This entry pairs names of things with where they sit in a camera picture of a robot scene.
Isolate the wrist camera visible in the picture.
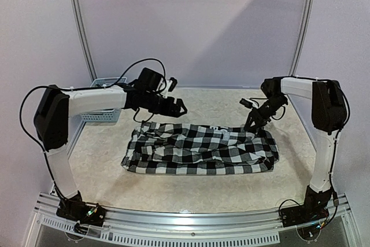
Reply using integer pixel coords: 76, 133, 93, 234
239, 98, 259, 109
158, 77, 177, 98

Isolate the aluminium wall post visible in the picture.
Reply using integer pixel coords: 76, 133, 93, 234
71, 0, 97, 80
288, 0, 313, 76

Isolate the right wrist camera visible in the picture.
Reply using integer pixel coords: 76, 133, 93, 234
239, 98, 259, 109

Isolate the front aluminium rail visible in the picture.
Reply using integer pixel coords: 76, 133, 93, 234
25, 193, 361, 246

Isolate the light blue plastic basket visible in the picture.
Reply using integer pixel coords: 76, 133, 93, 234
69, 77, 127, 123

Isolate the left aluminium wall post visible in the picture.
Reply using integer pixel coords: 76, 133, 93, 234
71, 0, 97, 80

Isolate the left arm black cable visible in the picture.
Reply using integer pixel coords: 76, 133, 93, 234
18, 58, 167, 152

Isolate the black white checked shirt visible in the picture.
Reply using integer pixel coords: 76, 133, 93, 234
121, 122, 279, 176

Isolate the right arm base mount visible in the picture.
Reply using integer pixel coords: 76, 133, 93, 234
278, 196, 339, 230

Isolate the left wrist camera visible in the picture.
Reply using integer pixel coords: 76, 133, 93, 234
158, 77, 177, 98

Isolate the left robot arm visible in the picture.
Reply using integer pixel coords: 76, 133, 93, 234
34, 68, 187, 220

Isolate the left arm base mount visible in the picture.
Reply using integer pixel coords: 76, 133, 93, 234
56, 191, 107, 235

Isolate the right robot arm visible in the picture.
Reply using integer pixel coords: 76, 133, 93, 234
240, 76, 350, 222

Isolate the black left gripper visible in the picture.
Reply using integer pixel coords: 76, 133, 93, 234
143, 91, 187, 117

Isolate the right aluminium wall post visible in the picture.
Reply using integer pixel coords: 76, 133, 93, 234
288, 0, 313, 76

